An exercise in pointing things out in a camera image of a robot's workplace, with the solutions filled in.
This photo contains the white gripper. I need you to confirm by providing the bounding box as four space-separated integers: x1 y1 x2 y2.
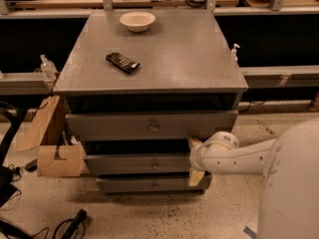
188 138 207 187

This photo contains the grey drawer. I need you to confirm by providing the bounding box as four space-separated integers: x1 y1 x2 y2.
84 139 190 175
97 174 212 194
66 111 237 141

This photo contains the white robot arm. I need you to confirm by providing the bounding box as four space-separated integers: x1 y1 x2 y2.
188 119 319 239

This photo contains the grey bottom drawer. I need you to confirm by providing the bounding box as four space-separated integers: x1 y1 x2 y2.
97 174 212 194

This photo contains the grey wooden drawer cabinet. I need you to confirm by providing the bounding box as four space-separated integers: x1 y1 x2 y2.
54 9 247 179

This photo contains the grey top drawer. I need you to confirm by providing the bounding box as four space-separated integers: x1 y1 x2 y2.
66 111 237 141

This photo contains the white pump bottle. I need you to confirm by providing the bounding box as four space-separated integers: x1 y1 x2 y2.
230 43 240 62

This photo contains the black snack bar packet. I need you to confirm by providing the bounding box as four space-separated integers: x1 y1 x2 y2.
106 53 140 74

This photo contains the black power strip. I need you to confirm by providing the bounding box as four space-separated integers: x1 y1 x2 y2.
62 209 87 239

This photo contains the orange bottle on floor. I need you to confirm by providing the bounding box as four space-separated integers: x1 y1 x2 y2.
308 92 319 113

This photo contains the brown cardboard box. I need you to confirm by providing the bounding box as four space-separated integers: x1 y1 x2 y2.
16 96 88 177

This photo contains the white paper bowl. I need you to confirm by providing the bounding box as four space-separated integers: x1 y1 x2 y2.
120 12 156 33

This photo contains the clear plastic bottle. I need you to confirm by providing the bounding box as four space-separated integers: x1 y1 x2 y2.
40 55 57 81

